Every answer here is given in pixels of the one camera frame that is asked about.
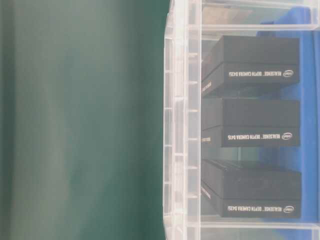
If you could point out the clear plastic box lid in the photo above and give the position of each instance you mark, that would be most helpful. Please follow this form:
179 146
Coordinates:
181 198

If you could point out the clear plastic storage box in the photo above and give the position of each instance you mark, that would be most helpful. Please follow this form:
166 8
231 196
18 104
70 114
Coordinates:
247 18

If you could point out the green table cloth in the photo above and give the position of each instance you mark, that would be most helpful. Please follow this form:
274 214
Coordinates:
81 119

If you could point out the black RealSense camera box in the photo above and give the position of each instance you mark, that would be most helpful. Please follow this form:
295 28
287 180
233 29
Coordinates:
248 189
240 64
248 123

